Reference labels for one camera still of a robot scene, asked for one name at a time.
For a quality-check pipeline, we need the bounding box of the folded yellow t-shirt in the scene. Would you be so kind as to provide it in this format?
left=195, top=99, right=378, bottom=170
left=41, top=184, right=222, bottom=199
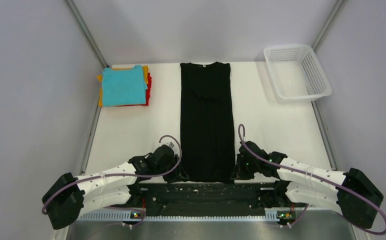
left=96, top=65, right=150, bottom=109

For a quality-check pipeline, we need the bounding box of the white plastic basket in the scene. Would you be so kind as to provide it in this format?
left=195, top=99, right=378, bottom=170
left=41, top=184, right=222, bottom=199
left=263, top=44, right=333, bottom=104

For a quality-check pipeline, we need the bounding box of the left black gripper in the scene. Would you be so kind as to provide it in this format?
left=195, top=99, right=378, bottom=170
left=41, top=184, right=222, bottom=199
left=155, top=154, right=189, bottom=183

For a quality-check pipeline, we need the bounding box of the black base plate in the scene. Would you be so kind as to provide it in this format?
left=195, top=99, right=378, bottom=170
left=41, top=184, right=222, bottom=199
left=110, top=182, right=308, bottom=220

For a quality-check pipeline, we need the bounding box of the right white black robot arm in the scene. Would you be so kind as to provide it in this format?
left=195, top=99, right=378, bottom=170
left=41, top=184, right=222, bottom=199
left=232, top=141, right=384, bottom=229

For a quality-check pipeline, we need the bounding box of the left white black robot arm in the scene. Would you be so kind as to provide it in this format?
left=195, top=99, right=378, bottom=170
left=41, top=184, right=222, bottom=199
left=41, top=143, right=187, bottom=230

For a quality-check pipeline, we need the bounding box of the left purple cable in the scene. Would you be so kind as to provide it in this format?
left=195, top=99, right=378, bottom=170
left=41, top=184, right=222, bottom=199
left=41, top=134, right=183, bottom=229

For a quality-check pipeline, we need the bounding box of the black t-shirt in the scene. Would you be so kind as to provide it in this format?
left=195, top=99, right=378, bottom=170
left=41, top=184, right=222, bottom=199
left=180, top=62, right=235, bottom=183

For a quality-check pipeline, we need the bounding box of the purple cable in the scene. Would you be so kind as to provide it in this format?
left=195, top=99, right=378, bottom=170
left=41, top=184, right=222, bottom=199
left=238, top=123, right=386, bottom=236
left=41, top=134, right=183, bottom=229

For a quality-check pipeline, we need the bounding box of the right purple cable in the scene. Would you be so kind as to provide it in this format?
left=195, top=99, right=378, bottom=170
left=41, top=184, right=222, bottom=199
left=238, top=123, right=386, bottom=236

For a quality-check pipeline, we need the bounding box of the white slotted cable duct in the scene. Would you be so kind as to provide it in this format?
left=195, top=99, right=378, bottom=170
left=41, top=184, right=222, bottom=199
left=77, top=209, right=294, bottom=222

